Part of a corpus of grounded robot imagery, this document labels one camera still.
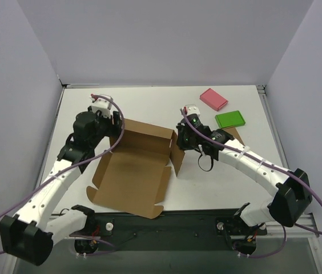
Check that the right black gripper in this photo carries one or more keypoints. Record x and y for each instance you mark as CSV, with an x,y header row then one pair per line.
x,y
182,138

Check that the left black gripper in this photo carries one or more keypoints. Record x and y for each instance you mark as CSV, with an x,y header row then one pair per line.
x,y
115,123

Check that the large brown cardboard box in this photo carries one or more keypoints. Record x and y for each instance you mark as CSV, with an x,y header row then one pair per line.
x,y
134,177

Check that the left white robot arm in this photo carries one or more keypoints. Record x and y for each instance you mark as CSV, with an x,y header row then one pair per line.
x,y
30,234

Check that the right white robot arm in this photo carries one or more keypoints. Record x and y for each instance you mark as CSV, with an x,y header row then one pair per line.
x,y
288,190

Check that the small brown cardboard box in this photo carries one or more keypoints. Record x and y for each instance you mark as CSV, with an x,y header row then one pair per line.
x,y
233,131

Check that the pink paper box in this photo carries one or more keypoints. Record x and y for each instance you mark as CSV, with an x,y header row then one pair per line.
x,y
214,100

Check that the green paper box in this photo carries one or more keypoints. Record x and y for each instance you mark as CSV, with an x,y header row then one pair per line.
x,y
230,119

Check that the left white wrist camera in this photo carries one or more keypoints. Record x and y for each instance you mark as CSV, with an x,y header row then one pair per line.
x,y
101,103

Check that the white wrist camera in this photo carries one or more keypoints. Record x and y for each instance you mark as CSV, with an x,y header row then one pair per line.
x,y
101,103
190,109

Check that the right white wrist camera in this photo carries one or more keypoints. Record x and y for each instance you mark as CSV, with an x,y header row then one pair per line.
x,y
190,109

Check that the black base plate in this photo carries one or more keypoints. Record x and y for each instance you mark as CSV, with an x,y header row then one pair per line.
x,y
195,230

